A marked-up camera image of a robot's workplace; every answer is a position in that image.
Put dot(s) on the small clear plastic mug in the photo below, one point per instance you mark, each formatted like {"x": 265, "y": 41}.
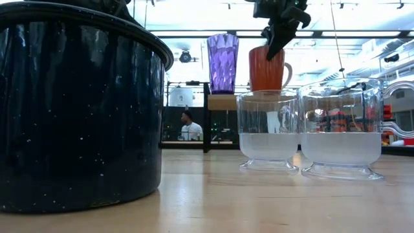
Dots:
{"x": 268, "y": 147}

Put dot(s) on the wooden shelf with black frame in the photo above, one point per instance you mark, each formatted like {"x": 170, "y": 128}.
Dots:
{"x": 221, "y": 102}

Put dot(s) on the black ceiling fixture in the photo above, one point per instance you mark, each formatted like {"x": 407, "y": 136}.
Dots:
{"x": 391, "y": 58}

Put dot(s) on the large clear plastic mug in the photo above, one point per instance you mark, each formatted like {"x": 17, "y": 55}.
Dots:
{"x": 341, "y": 149}

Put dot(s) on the dark blue speckled enamel mug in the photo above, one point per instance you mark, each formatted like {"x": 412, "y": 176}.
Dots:
{"x": 81, "y": 113}

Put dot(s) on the person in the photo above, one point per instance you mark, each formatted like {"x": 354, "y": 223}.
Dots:
{"x": 192, "y": 131}

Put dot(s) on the black round ceiling lamp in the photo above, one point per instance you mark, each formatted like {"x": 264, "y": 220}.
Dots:
{"x": 185, "y": 57}

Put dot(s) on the black metal frame stand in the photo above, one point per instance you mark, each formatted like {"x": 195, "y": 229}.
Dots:
{"x": 193, "y": 83}

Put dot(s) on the small black object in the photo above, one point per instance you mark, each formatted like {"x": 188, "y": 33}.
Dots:
{"x": 184, "y": 145}

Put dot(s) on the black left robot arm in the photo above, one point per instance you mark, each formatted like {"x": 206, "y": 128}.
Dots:
{"x": 118, "y": 8}

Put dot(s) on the purple faceted plastic tumbler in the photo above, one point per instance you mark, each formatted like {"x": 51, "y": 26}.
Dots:
{"x": 223, "y": 64}

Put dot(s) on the rack with red bins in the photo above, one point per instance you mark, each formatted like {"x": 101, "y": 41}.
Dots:
{"x": 387, "y": 111}

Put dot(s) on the black partition panel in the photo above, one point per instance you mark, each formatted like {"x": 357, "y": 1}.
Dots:
{"x": 171, "y": 123}
{"x": 226, "y": 126}

